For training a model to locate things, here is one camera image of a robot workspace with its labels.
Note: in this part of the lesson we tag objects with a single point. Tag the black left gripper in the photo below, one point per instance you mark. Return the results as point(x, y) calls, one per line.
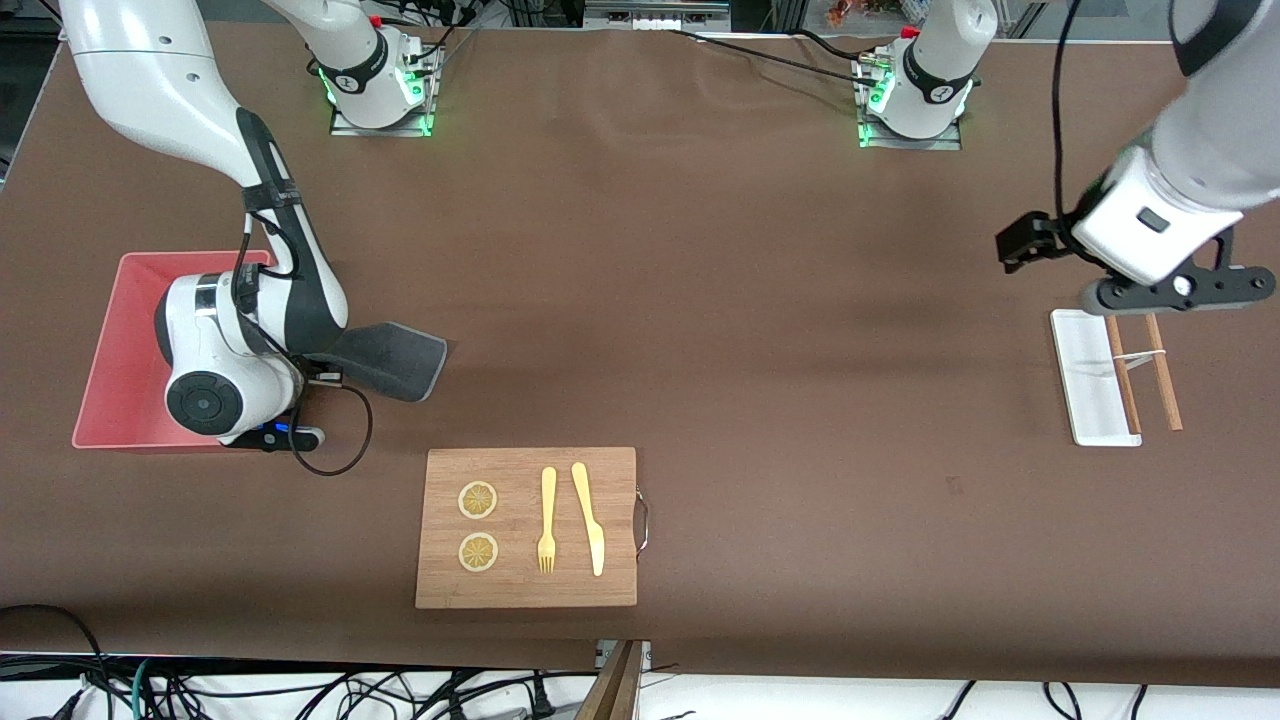
point(1046, 235)

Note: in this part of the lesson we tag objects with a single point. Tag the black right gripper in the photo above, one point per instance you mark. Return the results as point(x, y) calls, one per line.
point(314, 367)

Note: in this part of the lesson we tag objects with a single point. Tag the grey cloth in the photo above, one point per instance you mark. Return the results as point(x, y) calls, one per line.
point(395, 360)

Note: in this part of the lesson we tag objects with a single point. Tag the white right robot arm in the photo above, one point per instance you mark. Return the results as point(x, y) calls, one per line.
point(150, 80)

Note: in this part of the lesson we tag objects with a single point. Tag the white rectangular tray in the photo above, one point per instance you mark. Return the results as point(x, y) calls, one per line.
point(1085, 380)

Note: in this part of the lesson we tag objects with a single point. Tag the pink plastic bin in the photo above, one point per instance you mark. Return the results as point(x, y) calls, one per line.
point(120, 350)

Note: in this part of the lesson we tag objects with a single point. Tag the lemon slice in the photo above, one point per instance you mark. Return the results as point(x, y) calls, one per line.
point(477, 552)
point(477, 500)

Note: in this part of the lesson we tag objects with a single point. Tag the yellow fork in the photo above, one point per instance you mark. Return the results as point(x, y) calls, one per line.
point(547, 510)

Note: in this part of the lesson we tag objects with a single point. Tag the wooden cutting board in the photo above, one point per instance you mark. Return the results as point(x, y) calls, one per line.
point(520, 590)

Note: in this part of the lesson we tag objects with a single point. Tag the yellow knife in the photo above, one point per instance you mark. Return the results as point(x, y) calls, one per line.
point(590, 520)

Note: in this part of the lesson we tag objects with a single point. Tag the grey power strip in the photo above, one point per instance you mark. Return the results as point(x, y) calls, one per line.
point(655, 15)

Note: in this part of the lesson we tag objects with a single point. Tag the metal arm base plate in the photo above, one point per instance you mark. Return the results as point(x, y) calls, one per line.
point(345, 128)
point(950, 140)

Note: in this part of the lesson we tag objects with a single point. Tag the wooden post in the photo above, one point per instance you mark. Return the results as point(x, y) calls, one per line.
point(612, 690)

